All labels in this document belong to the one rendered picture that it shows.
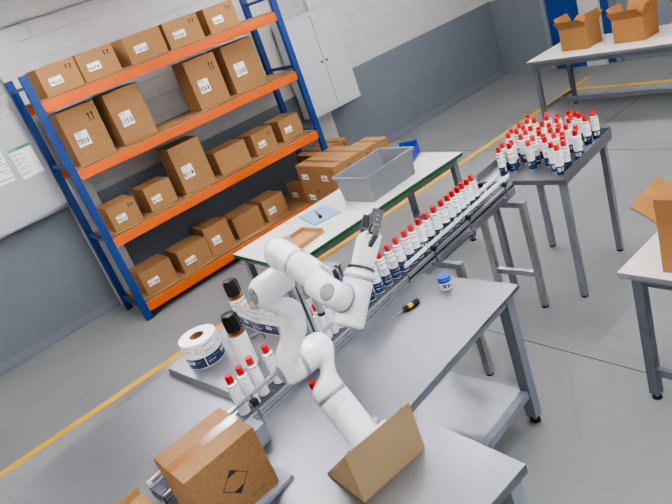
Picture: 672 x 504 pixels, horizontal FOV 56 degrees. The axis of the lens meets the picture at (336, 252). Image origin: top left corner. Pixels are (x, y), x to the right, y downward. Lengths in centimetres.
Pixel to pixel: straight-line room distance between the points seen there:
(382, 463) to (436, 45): 836
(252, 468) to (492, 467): 84
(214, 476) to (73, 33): 556
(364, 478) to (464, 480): 33
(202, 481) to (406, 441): 71
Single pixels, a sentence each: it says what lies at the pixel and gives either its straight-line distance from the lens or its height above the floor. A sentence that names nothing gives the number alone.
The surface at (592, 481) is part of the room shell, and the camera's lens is 331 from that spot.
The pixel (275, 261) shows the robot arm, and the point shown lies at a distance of 190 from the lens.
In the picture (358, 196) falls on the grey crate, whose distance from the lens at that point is 490.
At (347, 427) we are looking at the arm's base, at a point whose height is 104.
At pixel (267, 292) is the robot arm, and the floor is 160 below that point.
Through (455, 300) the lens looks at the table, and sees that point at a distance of 316.
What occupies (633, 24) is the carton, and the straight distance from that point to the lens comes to 755.
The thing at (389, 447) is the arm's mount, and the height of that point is 95.
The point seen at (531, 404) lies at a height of 14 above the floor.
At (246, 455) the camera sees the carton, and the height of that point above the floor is 104.
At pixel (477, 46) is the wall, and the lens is 1079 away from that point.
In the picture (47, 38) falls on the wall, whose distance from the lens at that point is 709.
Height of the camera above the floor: 243
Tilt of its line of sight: 23 degrees down
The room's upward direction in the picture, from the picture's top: 20 degrees counter-clockwise
